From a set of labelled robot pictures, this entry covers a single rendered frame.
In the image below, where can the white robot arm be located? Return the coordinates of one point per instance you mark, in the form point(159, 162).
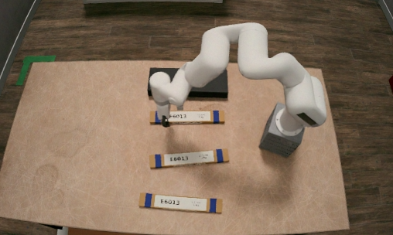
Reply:
point(304, 97)

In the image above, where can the tan flat pack with white e6013 label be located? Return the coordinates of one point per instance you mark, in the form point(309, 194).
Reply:
point(208, 205)

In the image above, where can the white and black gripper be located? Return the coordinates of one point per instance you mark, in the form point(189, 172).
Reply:
point(165, 112)

